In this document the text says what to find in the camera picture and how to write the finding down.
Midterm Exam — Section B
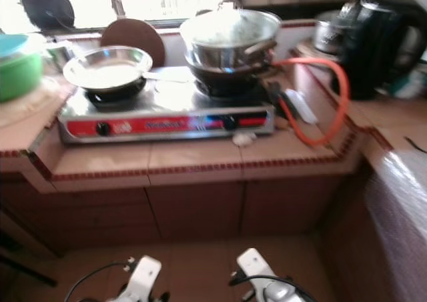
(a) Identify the beige round mat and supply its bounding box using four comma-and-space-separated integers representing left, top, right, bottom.
0, 75, 64, 129

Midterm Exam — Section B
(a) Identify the green plastic bowl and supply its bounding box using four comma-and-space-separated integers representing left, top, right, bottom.
0, 52, 44, 103

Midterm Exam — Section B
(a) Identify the blue bowl lid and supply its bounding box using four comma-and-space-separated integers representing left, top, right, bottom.
0, 34, 31, 59

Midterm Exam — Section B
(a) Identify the steel mug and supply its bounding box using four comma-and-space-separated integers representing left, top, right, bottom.
47, 41, 77, 73

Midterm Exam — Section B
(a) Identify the silver frying pan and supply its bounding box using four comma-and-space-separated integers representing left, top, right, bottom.
63, 45, 194, 95

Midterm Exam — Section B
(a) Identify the black round pan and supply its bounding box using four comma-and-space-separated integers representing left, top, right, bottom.
21, 0, 75, 31

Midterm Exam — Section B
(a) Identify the silver red gas stove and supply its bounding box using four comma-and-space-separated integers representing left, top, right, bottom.
58, 69, 276, 145

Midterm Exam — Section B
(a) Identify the brown round board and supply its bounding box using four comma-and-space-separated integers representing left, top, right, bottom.
100, 19, 166, 68

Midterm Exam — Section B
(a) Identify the brown wooden base cabinet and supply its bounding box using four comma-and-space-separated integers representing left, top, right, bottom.
0, 172, 361, 256

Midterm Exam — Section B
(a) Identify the dark wok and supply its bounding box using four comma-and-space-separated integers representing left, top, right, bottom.
187, 59, 278, 97

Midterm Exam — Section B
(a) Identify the garlic bulb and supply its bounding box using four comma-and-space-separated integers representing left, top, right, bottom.
230, 131, 258, 147

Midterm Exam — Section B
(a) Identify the steel cooking pot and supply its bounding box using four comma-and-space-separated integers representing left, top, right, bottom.
183, 39, 281, 71

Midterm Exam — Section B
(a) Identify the glass pot lid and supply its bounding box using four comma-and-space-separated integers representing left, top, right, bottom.
180, 7, 282, 49

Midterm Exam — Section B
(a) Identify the white gas lighter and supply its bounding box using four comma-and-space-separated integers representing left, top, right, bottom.
280, 89, 320, 125

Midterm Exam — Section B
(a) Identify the small steel pot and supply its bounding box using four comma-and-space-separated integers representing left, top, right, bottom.
314, 9, 351, 55

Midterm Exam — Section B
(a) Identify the black electric kettle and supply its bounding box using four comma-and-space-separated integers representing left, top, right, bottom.
337, 0, 427, 101

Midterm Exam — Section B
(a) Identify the bubble wrap sheet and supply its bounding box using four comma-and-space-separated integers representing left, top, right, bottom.
364, 142, 427, 302

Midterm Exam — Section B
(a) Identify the teal white rabbit mug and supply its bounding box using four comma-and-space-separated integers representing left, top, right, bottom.
392, 65, 427, 101

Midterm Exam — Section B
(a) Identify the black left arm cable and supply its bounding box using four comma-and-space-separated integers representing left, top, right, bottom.
65, 261, 134, 302

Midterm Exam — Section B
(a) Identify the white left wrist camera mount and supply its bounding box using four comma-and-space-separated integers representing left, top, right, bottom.
120, 255, 162, 302

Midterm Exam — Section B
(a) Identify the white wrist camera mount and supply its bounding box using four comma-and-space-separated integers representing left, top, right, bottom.
237, 248, 274, 295
120, 255, 162, 302

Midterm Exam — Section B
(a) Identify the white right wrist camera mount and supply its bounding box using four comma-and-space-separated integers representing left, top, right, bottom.
237, 248, 274, 295

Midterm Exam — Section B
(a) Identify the orange gas hose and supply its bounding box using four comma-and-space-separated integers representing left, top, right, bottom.
274, 57, 351, 148

